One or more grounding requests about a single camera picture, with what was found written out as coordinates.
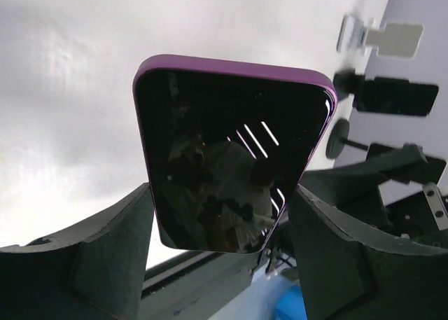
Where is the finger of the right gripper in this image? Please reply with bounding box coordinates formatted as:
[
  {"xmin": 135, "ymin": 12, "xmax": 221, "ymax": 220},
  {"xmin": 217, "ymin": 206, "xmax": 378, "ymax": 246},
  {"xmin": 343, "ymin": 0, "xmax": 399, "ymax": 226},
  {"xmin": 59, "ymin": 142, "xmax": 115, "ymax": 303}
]
[{"xmin": 297, "ymin": 144, "xmax": 427, "ymax": 201}]

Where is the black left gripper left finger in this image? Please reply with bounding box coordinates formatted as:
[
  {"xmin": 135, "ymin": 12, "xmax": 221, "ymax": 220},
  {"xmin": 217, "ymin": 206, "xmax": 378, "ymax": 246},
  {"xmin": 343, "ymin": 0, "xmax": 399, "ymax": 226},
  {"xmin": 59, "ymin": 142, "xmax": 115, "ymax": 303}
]
[{"xmin": 1, "ymin": 183, "xmax": 153, "ymax": 319}]

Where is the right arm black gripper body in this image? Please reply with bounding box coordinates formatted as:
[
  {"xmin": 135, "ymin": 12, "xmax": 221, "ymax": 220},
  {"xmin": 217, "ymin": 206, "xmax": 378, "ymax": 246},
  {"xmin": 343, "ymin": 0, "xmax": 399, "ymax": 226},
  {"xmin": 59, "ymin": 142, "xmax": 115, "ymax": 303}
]
[{"xmin": 383, "ymin": 183, "xmax": 447, "ymax": 246}]

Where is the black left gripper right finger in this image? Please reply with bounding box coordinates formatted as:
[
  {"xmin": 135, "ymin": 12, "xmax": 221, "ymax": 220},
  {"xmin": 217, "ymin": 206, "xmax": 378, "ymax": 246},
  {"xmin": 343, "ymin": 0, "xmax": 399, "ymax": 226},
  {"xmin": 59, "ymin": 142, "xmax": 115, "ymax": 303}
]
[{"xmin": 288, "ymin": 186, "xmax": 447, "ymax": 319}]

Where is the black round-base clamp phone stand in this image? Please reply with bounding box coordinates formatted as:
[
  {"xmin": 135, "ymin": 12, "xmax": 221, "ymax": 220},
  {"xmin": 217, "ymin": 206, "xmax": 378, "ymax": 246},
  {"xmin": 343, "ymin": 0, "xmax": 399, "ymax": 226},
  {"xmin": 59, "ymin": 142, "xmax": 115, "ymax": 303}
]
[{"xmin": 325, "ymin": 118, "xmax": 447, "ymax": 185}]

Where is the purple-cased black smartphone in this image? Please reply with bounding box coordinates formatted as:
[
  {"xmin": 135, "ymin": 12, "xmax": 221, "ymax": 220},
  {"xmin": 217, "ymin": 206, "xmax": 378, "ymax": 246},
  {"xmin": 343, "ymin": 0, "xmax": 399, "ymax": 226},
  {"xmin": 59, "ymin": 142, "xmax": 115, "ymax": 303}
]
[{"xmin": 133, "ymin": 54, "xmax": 337, "ymax": 253}]

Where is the white folding phone stand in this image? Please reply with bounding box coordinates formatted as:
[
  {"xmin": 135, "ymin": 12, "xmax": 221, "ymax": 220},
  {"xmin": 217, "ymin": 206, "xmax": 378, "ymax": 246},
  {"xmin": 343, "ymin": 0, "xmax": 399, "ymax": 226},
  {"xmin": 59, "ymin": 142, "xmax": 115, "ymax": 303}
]
[{"xmin": 336, "ymin": 15, "xmax": 424, "ymax": 59}]

